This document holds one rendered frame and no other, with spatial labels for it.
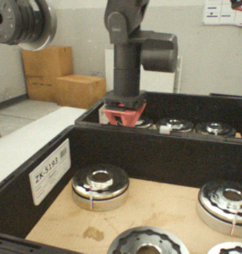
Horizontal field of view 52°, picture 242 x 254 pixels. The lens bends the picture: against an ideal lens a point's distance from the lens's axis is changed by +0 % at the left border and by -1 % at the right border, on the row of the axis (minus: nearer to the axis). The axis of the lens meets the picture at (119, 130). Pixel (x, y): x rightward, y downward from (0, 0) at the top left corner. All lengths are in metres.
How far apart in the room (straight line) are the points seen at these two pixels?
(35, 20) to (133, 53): 0.42
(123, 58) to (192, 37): 2.98
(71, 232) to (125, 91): 0.28
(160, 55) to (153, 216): 0.28
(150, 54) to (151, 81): 3.04
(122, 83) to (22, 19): 0.41
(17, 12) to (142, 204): 0.61
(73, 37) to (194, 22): 1.78
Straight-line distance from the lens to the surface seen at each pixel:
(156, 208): 0.45
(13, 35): 0.81
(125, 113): 0.51
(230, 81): 3.50
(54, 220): 0.43
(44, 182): 0.42
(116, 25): 0.48
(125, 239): 0.35
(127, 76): 0.51
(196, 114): 0.76
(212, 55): 3.46
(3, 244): 0.27
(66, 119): 1.20
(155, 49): 0.49
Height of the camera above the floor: 1.12
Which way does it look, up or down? 23 degrees down
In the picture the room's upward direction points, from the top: straight up
